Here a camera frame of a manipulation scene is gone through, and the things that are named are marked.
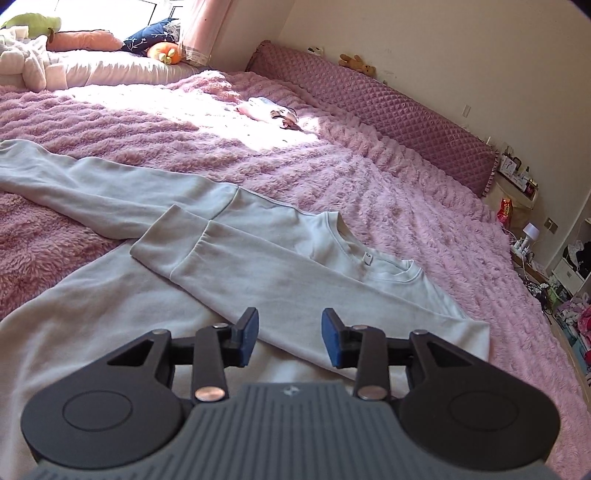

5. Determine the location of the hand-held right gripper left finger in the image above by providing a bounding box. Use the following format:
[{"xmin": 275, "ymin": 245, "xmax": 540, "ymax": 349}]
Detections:
[{"xmin": 107, "ymin": 307, "xmax": 259, "ymax": 403}]

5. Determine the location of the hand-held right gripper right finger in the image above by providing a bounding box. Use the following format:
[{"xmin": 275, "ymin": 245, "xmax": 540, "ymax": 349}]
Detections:
[{"xmin": 322, "ymin": 308, "xmax": 476, "ymax": 401}]

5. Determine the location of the pale long-sleeve sweatshirt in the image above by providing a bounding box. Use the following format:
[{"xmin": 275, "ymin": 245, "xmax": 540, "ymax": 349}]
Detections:
[{"xmin": 0, "ymin": 138, "xmax": 491, "ymax": 480}]

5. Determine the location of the pile of colourful clothes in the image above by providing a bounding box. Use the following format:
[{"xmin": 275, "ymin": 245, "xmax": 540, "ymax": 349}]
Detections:
[{"xmin": 556, "ymin": 291, "xmax": 591, "ymax": 370}]

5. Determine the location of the pink fluffy blanket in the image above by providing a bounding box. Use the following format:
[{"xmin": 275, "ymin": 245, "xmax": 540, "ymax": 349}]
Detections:
[{"xmin": 0, "ymin": 69, "xmax": 573, "ymax": 398}]

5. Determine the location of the small pink garment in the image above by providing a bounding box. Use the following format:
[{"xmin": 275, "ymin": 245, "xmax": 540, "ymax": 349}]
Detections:
[{"xmin": 233, "ymin": 97, "xmax": 301, "ymax": 132}]

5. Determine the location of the purple quilted headboard cushion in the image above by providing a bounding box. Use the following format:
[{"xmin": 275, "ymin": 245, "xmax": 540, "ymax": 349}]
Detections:
[{"xmin": 247, "ymin": 41, "xmax": 502, "ymax": 197}]

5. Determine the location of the cluttered bedside shelf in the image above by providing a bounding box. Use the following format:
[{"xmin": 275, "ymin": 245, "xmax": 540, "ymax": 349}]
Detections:
[{"xmin": 496, "ymin": 148, "xmax": 541, "ymax": 204}]

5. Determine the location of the white storage cabinet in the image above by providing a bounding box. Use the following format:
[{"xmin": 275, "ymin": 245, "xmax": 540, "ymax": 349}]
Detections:
[{"xmin": 551, "ymin": 240, "xmax": 591, "ymax": 296}]

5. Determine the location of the orange plush toy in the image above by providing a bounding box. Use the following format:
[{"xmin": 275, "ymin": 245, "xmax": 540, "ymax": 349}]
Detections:
[{"xmin": 145, "ymin": 42, "xmax": 185, "ymax": 65}]

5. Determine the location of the pink curtain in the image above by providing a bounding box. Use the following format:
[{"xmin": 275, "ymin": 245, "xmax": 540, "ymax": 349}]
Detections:
[{"xmin": 178, "ymin": 0, "xmax": 222, "ymax": 65}]

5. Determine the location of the navy floral pillow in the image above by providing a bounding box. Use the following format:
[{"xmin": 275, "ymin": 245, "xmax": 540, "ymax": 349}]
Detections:
[{"xmin": 122, "ymin": 18, "xmax": 183, "ymax": 56}]

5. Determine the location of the pink pillow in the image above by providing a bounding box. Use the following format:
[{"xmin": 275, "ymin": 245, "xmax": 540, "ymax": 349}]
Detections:
[{"xmin": 46, "ymin": 30, "xmax": 123, "ymax": 52}]

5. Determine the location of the white plush toy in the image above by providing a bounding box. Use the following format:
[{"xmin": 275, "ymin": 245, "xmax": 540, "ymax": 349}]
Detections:
[{"xmin": 0, "ymin": 28, "xmax": 65, "ymax": 90}]

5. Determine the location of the green plush toy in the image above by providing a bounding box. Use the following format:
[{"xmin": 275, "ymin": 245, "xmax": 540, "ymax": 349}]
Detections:
[{"xmin": 0, "ymin": 13, "xmax": 63, "ymax": 42}]

